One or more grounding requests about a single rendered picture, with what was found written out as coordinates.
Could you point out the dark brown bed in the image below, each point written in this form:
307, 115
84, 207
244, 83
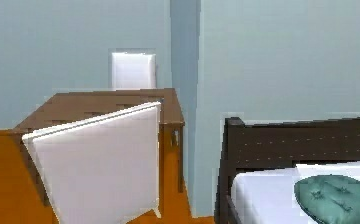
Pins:
288, 143

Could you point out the white chair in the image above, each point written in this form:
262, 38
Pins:
133, 70
101, 166

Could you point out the brown wooden table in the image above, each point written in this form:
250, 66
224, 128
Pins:
88, 106

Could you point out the green round cushion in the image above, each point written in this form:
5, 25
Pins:
334, 198

